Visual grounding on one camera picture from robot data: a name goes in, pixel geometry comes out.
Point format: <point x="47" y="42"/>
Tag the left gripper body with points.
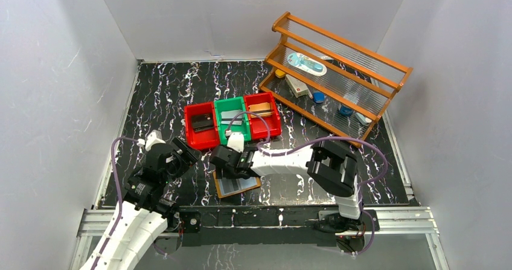
<point x="183" y="153"/>

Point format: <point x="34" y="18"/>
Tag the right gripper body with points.
<point x="220" y="159"/>

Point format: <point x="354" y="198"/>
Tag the orange card holder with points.
<point x="229" y="187"/>

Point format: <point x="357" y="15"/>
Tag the silver VIP card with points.
<point x="230" y="115"/>

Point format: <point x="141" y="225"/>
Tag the gold card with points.
<point x="265" y="112"/>
<point x="260" y="105"/>

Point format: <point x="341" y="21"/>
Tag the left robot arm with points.
<point x="141" y="213"/>

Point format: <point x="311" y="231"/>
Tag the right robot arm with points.
<point x="331" y="166"/>

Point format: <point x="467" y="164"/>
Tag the black card in bin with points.
<point x="200" y="126"/>

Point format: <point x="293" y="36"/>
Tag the grey card in bin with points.
<point x="234" y="121"/>

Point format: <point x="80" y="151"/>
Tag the gold card in bin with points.
<point x="265" y="112"/>

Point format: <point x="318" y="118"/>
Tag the left red bin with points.
<point x="201" y="140"/>

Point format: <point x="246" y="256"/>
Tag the red bin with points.
<point x="268" y="121"/>
<point x="201" y="140"/>

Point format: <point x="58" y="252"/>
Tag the right red bin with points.
<point x="268" y="121"/>

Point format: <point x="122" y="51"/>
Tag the green bin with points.
<point x="227" y="105"/>

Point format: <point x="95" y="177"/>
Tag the white small box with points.
<point x="298" y="87"/>

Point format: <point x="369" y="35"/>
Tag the yellow small object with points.
<point x="280" y="74"/>

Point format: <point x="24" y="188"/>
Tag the blue round object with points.
<point x="318" y="97"/>

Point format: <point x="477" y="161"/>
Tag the blue packaged tool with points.
<point x="306" y="64"/>

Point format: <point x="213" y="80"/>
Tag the dark blue cup object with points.
<point x="345" y="110"/>

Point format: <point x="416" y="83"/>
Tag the orange wooden rack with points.
<point x="357" y="77"/>

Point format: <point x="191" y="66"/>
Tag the light blue white object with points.
<point x="363" y="120"/>

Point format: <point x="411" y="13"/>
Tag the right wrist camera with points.
<point x="236" y="140"/>

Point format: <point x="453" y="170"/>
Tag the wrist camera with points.
<point x="153" y="138"/>
<point x="236" y="140"/>

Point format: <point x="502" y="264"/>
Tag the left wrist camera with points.
<point x="153" y="138"/>

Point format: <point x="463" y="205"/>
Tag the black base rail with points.
<point x="263" y="225"/>

